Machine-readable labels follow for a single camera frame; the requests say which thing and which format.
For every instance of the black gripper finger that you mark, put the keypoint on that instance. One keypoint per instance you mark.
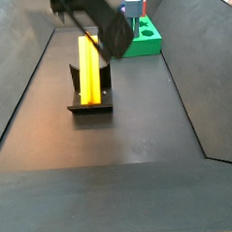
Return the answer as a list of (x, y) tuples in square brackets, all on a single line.
[(114, 31)]

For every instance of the yellow star prism block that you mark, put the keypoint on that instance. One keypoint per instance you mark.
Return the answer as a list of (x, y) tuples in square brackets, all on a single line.
[(89, 71)]

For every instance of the purple cylinder block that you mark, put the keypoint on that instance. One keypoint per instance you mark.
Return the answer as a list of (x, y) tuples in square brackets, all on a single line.
[(122, 8)]

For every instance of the light blue pentagon block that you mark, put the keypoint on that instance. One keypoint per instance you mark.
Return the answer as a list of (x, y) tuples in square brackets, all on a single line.
[(133, 10)]

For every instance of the green shape sorter base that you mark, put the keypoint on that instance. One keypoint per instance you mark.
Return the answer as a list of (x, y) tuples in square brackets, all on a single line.
[(148, 42)]

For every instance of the red rounded block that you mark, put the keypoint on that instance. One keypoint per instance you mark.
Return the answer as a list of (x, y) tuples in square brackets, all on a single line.
[(144, 8)]

